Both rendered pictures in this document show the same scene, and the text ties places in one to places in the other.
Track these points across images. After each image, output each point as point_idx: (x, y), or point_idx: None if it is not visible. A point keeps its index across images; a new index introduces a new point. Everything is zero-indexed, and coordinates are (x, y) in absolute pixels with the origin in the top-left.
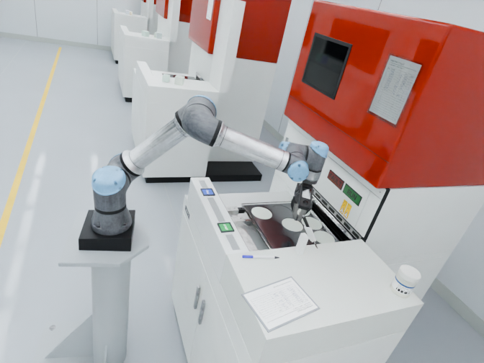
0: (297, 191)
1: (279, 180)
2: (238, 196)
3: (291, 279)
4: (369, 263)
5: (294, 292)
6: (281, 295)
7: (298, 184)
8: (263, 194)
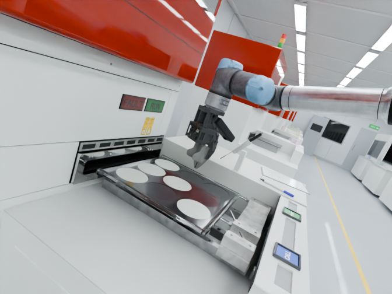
0: (217, 133)
1: None
2: (129, 287)
3: (265, 174)
4: (191, 142)
5: (269, 174)
6: (280, 178)
7: (203, 127)
8: (63, 247)
